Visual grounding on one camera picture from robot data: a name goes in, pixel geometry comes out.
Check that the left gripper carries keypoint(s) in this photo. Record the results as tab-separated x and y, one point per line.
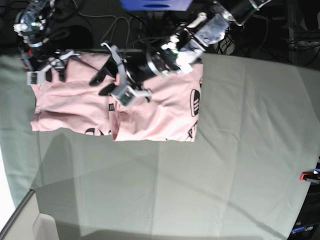
140	66

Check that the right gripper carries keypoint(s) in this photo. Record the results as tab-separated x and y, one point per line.
41	58

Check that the pink t-shirt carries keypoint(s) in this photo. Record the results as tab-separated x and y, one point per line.
171	114

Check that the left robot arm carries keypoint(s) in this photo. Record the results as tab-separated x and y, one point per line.
175	53

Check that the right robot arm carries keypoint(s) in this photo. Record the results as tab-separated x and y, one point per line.
33	24

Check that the grey-green table cloth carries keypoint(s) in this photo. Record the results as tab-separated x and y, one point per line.
258	130

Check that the red clamp at right edge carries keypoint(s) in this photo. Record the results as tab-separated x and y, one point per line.
311	177

